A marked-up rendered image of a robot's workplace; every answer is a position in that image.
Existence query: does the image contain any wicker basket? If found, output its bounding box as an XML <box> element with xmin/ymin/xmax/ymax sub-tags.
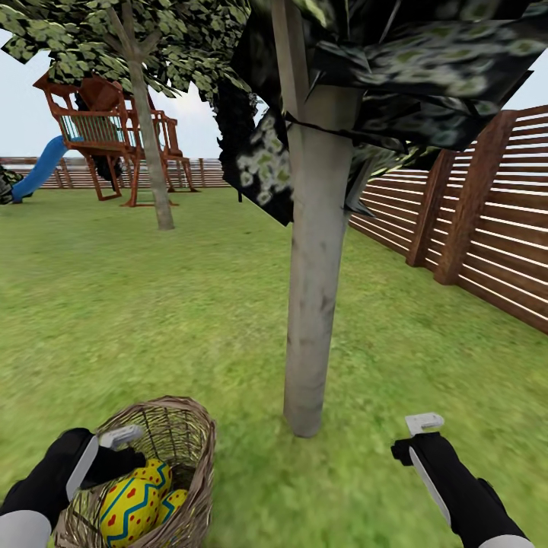
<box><xmin>53</xmin><ymin>395</ymin><xmax>218</xmax><ymax>548</ymax></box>

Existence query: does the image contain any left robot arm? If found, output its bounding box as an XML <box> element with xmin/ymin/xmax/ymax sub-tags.
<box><xmin>0</xmin><ymin>422</ymin><xmax>148</xmax><ymax>548</ymax></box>

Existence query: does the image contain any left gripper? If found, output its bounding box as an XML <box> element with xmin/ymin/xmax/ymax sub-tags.
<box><xmin>80</xmin><ymin>445</ymin><xmax>148</xmax><ymax>492</ymax></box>

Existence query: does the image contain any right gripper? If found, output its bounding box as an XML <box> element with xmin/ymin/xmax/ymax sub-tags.
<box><xmin>390</xmin><ymin>438</ymin><xmax>415</xmax><ymax>467</ymax></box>

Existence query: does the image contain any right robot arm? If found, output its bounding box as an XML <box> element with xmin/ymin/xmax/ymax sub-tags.
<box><xmin>390</xmin><ymin>413</ymin><xmax>536</xmax><ymax>548</ymax></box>

